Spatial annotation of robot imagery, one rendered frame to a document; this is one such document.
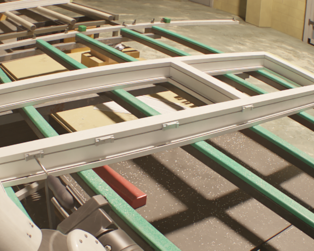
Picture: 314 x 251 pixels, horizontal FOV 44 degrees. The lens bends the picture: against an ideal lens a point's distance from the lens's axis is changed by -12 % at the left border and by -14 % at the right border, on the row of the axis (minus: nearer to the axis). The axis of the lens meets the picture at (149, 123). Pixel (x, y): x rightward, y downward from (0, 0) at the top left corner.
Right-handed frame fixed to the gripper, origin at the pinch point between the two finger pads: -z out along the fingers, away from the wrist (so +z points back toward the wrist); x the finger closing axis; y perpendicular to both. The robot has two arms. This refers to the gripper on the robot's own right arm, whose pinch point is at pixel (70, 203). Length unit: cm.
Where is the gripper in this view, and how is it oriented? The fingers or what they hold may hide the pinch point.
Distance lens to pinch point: 81.2
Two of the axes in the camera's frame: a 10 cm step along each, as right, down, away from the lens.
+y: -1.6, -4.9, -8.6
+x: 7.4, -6.3, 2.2
